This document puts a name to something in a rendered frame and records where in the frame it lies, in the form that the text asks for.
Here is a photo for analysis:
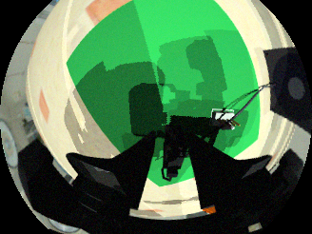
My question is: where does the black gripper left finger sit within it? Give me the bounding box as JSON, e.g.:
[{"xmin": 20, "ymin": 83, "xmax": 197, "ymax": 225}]
[{"xmin": 66, "ymin": 131, "xmax": 156, "ymax": 211}]

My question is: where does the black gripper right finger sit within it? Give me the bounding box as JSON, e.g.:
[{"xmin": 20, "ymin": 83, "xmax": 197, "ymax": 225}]
[{"xmin": 186, "ymin": 132, "xmax": 273, "ymax": 209}]

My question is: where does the green circuit board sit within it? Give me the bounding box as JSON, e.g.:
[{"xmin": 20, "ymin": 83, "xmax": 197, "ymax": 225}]
[{"xmin": 66, "ymin": 0, "xmax": 262, "ymax": 186}]

